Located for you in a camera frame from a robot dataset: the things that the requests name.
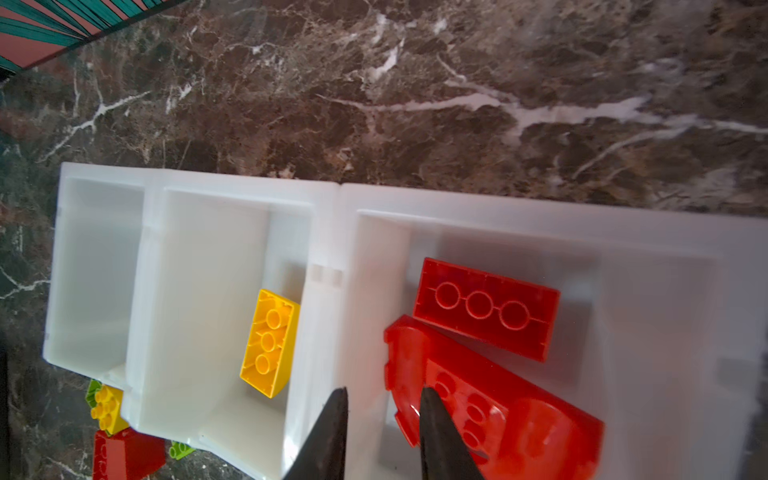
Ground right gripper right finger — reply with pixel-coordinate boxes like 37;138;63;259
419;387;484;480

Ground green lego brick upper right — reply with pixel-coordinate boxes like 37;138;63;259
168;441;196;460

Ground yellow lego brick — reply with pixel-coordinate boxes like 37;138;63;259
91;385;130;436
240;289;300;399

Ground green lego brick upper left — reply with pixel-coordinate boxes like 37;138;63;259
85;379;102;409

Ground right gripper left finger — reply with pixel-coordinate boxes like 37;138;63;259
283;387;349;480

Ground red arch lego piece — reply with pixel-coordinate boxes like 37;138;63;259
383;315;604;479

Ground green lego brick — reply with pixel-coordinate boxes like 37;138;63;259
168;441;196;460
85;379;102;409

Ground white three-compartment bin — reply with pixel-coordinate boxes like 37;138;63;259
43;163;767;479

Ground small red lego brick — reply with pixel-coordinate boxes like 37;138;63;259
92;428;166;480

